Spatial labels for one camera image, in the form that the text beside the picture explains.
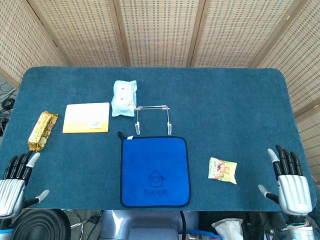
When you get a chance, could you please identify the white plastic bag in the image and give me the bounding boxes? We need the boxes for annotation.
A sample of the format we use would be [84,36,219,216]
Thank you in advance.
[211,217,244,237]

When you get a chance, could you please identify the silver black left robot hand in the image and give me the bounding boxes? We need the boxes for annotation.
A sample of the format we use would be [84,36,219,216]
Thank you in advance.
[0,150,50,218]

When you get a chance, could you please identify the light blue wet wipes pack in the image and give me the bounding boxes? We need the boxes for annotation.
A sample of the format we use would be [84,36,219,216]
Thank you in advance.
[110,79,139,118]

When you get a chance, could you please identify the chrome stool base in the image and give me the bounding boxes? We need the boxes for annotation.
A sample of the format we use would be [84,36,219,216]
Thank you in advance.
[62,209,101,230]

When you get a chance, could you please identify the gold snack bar packet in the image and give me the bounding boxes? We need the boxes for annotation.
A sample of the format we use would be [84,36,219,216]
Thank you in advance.
[27,111,59,153]

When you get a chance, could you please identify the blue kitchen towel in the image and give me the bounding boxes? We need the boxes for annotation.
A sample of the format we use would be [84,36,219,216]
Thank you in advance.
[117,131,192,208]

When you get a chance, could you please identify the yellow and white booklet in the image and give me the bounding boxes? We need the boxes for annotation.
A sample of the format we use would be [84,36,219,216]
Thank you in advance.
[62,102,111,134]

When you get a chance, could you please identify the grey-blue robot torso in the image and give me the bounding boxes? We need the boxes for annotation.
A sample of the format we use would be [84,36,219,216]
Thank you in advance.
[101,209,200,240]

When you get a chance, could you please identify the teal table mat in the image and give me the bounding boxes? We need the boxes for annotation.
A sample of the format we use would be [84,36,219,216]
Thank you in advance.
[0,66,318,211]

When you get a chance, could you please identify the bamboo folding screen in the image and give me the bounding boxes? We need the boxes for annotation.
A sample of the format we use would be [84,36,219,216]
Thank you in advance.
[0,0,320,186]

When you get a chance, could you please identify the black floor cables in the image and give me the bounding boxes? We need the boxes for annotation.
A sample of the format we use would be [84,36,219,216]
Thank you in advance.
[0,82,17,136]

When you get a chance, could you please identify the metal wire rack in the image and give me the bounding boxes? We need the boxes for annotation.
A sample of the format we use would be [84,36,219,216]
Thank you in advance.
[134,104,173,136]

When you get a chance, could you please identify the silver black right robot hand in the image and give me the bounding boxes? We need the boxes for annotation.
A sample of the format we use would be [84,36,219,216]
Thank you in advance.
[257,144,314,216]

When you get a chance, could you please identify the green snack packet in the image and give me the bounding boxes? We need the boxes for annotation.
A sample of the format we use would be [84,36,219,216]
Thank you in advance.
[207,156,238,185]

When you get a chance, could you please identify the black round stool seat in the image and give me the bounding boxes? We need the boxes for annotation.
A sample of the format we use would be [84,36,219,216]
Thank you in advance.
[9,208,72,240]

